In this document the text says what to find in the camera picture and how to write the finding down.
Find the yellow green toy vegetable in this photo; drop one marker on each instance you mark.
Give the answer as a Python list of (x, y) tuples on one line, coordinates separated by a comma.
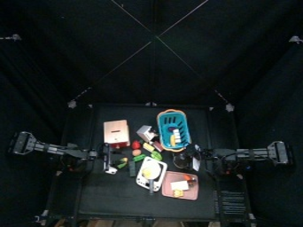
[(122, 162)]

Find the purple toy food piece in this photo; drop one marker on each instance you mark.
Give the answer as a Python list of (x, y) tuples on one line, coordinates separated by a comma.
[(172, 129)]

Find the red toy tomato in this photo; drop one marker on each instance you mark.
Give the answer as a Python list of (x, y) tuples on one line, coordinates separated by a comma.
[(136, 144)]

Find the green toy pepper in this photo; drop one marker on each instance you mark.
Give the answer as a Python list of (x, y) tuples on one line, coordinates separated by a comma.
[(156, 155)]

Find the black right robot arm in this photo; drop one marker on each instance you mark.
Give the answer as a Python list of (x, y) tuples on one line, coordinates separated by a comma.
[(252, 153)]

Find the yellow toy food piece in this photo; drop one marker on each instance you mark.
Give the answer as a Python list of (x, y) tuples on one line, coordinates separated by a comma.
[(177, 193)]

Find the pink cutting board tray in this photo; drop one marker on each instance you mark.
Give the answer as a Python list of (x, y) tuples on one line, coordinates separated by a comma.
[(169, 180)]

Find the yellow toy cheese block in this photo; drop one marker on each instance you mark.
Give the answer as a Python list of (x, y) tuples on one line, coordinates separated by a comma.
[(148, 147)]

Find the small grey toy appliance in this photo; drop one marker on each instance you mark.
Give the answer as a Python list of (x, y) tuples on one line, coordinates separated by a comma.
[(146, 133)]

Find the white toy food piece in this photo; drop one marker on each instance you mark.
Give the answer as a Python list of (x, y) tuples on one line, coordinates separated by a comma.
[(176, 136)]

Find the copper toy toaster box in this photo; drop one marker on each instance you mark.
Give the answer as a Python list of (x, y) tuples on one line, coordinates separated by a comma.
[(116, 133)]

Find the green toy bean pod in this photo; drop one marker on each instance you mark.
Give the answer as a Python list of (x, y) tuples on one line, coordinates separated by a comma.
[(138, 158)]

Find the black round toy pot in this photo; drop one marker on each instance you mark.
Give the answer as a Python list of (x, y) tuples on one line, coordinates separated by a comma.
[(181, 160)]

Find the white toy slice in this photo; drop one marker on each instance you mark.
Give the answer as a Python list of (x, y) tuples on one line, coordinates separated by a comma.
[(178, 185)]

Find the dark grey toy bar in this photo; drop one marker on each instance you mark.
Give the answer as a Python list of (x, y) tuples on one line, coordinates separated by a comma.
[(132, 169)]

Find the silver toy pan with egg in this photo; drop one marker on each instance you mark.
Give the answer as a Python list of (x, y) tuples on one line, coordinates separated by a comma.
[(150, 171)]

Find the white toy stove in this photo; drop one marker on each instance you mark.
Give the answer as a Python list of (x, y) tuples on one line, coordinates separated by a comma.
[(157, 180)]

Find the teal plastic basket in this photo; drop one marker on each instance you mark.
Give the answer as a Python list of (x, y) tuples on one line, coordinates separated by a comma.
[(173, 122)]

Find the grey frame corner clamp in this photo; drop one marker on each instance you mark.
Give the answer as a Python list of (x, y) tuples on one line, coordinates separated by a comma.
[(150, 104), (70, 103), (229, 107), (14, 37), (294, 39)]

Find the dark red toy block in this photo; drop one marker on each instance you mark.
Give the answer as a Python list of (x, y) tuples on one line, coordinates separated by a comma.
[(157, 146)]

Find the orange toy fruit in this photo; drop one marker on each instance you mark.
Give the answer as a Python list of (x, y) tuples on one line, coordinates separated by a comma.
[(136, 152)]

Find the yellow toy corn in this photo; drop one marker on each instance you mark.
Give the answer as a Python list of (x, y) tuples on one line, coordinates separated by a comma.
[(172, 141)]

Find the orange toy carrot piece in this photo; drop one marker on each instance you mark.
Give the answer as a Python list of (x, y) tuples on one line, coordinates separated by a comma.
[(189, 178)]

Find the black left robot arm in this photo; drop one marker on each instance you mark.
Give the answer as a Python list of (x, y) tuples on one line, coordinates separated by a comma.
[(50, 148)]

